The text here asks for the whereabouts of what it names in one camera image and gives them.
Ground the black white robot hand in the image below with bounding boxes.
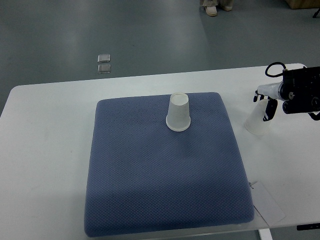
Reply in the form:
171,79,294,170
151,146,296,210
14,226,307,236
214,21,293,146
253,82,283,122

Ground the white paper cup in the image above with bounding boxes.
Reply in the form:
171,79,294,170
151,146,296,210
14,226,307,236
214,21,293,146
165,92,191,132
244,99,271,135

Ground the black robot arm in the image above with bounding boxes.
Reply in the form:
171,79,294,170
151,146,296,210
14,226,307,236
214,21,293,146
280,67,320,121

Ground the black tripod leg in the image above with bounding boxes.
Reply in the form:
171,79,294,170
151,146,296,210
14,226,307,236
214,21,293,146
312,8,320,18

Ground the cardboard box corner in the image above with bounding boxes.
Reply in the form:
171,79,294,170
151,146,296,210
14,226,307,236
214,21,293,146
285,0,320,10

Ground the person's beige shoe right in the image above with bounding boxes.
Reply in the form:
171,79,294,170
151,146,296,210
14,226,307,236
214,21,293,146
219,3,233,12

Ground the person's beige shoe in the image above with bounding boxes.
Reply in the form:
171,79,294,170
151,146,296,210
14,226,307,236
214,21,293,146
204,6,218,17
219,3,233,12

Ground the white paper cup on cushion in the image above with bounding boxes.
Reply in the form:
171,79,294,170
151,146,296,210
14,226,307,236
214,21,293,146
165,92,191,132

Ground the person's beige shoe left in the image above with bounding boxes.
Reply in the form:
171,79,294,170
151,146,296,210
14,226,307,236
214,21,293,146
204,6,218,17

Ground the white paper tag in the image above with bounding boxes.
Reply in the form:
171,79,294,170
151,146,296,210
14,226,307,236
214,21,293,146
250,181,286,227

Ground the black table control panel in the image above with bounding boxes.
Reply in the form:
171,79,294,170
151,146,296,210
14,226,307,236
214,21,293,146
296,223,320,231

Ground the white table leg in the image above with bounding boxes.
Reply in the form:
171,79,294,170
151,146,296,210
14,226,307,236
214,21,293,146
258,228,273,240

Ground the blue textured cushion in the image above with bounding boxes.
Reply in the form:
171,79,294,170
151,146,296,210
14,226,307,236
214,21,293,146
84,92,255,237

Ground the lower floor outlet plate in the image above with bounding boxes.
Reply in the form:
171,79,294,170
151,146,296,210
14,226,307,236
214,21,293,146
97,64,111,74

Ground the floor outlet plate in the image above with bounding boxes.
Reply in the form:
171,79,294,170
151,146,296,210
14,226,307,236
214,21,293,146
97,64,111,74
97,53,111,63

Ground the upper floor outlet plate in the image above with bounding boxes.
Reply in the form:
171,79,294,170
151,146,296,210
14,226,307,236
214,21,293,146
97,53,111,63

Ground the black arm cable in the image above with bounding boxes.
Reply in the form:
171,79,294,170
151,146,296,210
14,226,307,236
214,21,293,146
264,61,288,79

